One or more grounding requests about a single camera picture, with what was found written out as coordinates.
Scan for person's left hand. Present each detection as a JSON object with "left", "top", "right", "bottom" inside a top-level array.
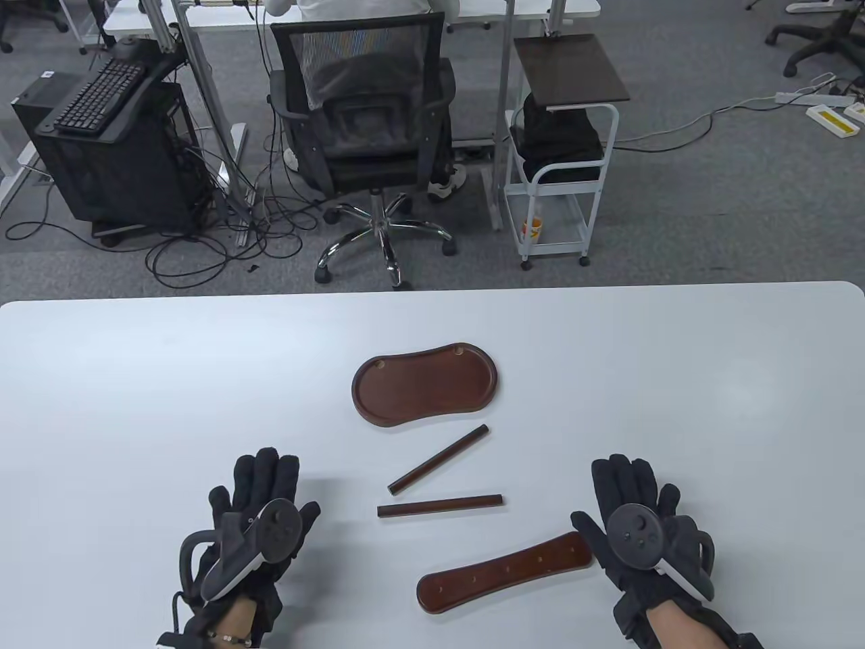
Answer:
[{"left": 179, "top": 446, "right": 322, "bottom": 643}]

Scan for person's right hand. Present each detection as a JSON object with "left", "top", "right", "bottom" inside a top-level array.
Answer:
[{"left": 571, "top": 454, "right": 716, "bottom": 636}]

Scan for wooden key rack bar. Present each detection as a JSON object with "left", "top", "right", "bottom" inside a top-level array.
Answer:
[{"left": 416, "top": 531, "right": 594, "bottom": 615}]

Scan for wooden key rack rod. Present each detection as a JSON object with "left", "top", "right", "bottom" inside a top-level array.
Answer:
[
  {"left": 387, "top": 425, "right": 490, "bottom": 494},
  {"left": 377, "top": 495, "right": 503, "bottom": 519}
]

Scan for wooden key rack tray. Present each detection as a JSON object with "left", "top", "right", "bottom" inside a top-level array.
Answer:
[{"left": 351, "top": 343, "right": 501, "bottom": 428}]

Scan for person's left forearm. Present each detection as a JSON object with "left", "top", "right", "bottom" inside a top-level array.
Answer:
[{"left": 203, "top": 598, "right": 261, "bottom": 649}]

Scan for person's right forearm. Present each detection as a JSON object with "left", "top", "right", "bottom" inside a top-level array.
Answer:
[{"left": 645, "top": 598, "right": 764, "bottom": 649}]

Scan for black white hand controller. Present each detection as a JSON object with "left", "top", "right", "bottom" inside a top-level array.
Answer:
[
  {"left": 605, "top": 504, "right": 716, "bottom": 602},
  {"left": 178, "top": 499, "right": 303, "bottom": 604}
]

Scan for white rolling cart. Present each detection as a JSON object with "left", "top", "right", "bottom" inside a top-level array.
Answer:
[{"left": 503, "top": 101, "right": 620, "bottom": 271}]

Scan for black computer tower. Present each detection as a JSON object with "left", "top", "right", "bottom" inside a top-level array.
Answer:
[{"left": 11, "top": 73, "right": 214, "bottom": 234}]

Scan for black bag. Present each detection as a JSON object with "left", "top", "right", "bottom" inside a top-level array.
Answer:
[{"left": 510, "top": 95, "right": 603, "bottom": 182}]

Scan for black mesh office chair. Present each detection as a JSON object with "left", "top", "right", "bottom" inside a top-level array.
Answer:
[{"left": 268, "top": 12, "right": 457, "bottom": 290}]

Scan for black keyboard tray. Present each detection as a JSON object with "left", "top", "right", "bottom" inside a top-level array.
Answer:
[{"left": 35, "top": 41, "right": 187, "bottom": 143}]

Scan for black keyboard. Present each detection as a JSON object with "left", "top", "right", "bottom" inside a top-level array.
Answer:
[{"left": 54, "top": 59, "right": 146, "bottom": 134}]

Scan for dark wooden board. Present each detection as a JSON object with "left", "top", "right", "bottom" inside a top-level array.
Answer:
[{"left": 514, "top": 34, "right": 631, "bottom": 109}]

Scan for white power strip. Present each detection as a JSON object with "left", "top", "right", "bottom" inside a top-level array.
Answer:
[{"left": 776, "top": 91, "right": 854, "bottom": 107}]

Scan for black office chair base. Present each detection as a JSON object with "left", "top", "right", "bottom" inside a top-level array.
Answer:
[
  {"left": 765, "top": 0, "right": 865, "bottom": 78},
  {"left": 0, "top": 0, "right": 68, "bottom": 53}
]

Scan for bundle of black cables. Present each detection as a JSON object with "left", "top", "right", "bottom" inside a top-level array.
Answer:
[{"left": 5, "top": 128, "right": 325, "bottom": 288}]

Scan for white floor cable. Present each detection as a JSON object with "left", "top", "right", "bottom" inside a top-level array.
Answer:
[{"left": 618, "top": 95, "right": 778, "bottom": 144}]

